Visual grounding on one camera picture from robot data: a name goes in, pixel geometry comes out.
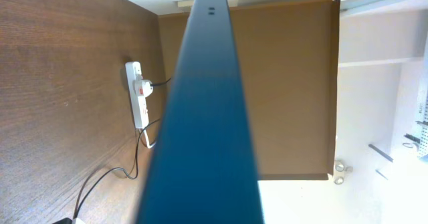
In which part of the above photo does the blue Galaxy smartphone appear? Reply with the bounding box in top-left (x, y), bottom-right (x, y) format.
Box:
top-left (135, 0), bottom-right (263, 223)

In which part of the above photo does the black USB charging cable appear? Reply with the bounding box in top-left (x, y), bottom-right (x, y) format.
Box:
top-left (72, 77), bottom-right (172, 220)

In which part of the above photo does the white USB charger plug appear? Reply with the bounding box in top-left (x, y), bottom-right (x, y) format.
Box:
top-left (133, 79), bottom-right (153, 98)

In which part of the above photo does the white power strip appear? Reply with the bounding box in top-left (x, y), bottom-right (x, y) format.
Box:
top-left (125, 62), bottom-right (149, 129)

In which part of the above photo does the white power strip cord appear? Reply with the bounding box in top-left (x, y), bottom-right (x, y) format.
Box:
top-left (138, 127), bottom-right (157, 150)

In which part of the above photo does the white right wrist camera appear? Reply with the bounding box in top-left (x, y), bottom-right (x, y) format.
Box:
top-left (53, 217), bottom-right (85, 224)

